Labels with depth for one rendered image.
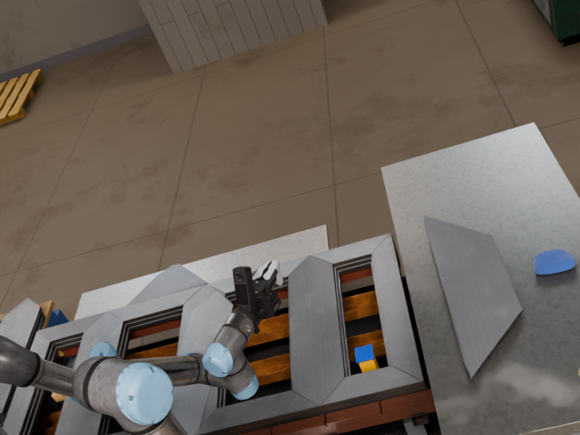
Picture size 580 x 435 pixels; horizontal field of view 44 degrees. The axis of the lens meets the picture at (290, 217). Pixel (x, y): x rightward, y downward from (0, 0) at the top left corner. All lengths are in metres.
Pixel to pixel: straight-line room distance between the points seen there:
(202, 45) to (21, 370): 5.48
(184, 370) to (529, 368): 0.90
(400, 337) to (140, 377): 1.15
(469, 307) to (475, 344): 0.14
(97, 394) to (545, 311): 1.25
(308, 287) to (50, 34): 6.73
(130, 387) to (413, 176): 1.59
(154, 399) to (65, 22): 7.63
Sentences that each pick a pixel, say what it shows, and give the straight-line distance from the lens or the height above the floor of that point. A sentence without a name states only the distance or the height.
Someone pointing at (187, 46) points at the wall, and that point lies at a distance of 7.21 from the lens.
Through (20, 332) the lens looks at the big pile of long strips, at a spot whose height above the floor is 0.85.
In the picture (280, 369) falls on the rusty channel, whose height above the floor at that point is 0.68.
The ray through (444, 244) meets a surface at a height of 1.07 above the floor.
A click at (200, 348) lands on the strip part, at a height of 0.87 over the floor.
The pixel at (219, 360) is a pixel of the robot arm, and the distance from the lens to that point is 1.75.
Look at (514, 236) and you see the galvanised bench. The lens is 2.40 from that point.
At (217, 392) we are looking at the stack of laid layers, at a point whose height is 0.86.
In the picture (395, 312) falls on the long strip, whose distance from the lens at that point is 2.52.
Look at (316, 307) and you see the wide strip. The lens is 2.64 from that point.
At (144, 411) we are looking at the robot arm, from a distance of 1.51.
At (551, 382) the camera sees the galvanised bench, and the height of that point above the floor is 1.05.
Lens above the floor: 2.64
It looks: 35 degrees down
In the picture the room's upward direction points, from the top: 23 degrees counter-clockwise
